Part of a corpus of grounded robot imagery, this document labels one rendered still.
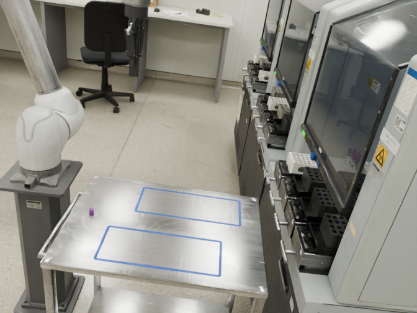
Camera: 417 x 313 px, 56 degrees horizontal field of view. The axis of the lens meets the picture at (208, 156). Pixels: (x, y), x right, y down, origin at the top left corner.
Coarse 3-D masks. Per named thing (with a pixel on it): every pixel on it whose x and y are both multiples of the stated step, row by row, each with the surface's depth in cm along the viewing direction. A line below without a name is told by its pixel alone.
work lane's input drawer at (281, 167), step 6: (276, 162) 172; (282, 162) 169; (276, 168) 170; (282, 168) 164; (276, 174) 169; (282, 174) 161; (288, 174) 161; (294, 174) 161; (270, 180) 168; (276, 180) 168
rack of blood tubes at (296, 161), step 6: (288, 156) 167; (294, 156) 164; (300, 156) 165; (306, 156) 166; (288, 162) 166; (294, 162) 160; (300, 162) 161; (306, 162) 161; (312, 162) 163; (288, 168) 165; (294, 168) 160; (300, 168) 168
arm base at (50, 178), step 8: (56, 168) 153; (64, 168) 160; (16, 176) 150; (24, 176) 150; (32, 176) 148; (40, 176) 149; (48, 176) 151; (56, 176) 153; (24, 184) 145; (32, 184) 146; (40, 184) 150; (48, 184) 149; (56, 184) 150
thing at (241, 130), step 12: (288, 0) 235; (276, 36) 315; (276, 48) 253; (276, 60) 252; (252, 96) 273; (240, 120) 324; (240, 132) 314; (240, 144) 304; (240, 156) 295; (240, 168) 291
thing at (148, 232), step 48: (96, 192) 131; (144, 192) 134; (192, 192) 138; (48, 240) 113; (96, 240) 110; (144, 240) 113; (192, 240) 116; (240, 240) 119; (48, 288) 105; (96, 288) 164; (192, 288) 102; (240, 288) 102
